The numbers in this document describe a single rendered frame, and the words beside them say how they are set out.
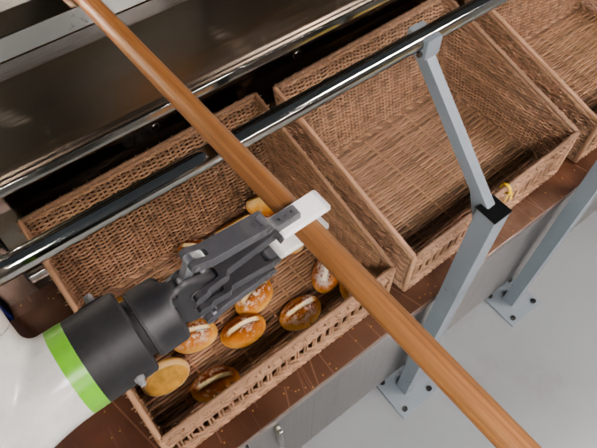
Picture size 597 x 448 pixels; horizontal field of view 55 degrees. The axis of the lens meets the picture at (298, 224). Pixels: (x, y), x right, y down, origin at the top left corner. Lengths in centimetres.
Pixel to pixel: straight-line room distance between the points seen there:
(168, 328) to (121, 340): 5
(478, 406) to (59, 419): 38
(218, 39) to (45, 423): 81
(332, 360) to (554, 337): 99
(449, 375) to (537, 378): 140
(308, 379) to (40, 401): 74
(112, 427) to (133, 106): 62
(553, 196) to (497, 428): 105
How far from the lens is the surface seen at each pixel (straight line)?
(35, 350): 58
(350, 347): 124
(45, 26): 100
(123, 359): 56
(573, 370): 202
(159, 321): 57
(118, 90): 111
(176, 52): 113
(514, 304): 203
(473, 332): 196
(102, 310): 57
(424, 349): 57
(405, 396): 183
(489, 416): 57
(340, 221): 123
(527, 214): 150
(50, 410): 57
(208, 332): 120
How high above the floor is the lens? 173
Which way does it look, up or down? 57 degrees down
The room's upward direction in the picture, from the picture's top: straight up
